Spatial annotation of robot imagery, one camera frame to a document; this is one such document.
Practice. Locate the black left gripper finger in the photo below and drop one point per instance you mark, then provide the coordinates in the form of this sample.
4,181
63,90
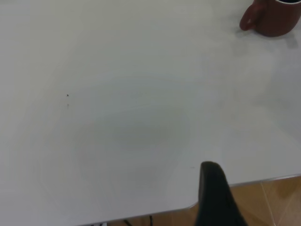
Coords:
214,200

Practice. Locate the red ceramic mug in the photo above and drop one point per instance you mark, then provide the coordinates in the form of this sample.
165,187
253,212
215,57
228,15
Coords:
275,20

